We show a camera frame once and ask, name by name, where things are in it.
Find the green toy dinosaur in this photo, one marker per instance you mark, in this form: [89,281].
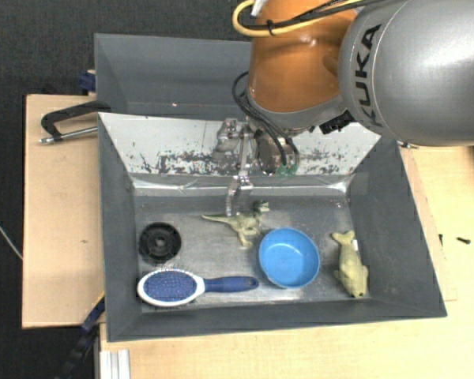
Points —
[245,223]

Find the black cylinder on white bracket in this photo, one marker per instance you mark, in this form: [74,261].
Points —
[335,122]

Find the blue and white hairbrush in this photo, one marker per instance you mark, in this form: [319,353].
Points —
[170,287]

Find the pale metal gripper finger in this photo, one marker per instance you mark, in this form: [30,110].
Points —
[232,200]

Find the small black screw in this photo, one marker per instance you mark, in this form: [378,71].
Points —
[465,241]

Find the pale green toy dolphin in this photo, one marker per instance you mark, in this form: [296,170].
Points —
[351,267]

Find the grey metal bin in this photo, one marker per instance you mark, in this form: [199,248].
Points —
[221,251]

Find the blue bowl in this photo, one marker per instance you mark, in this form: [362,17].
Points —
[289,258]

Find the black round ribbed disc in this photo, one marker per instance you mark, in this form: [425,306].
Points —
[160,241]

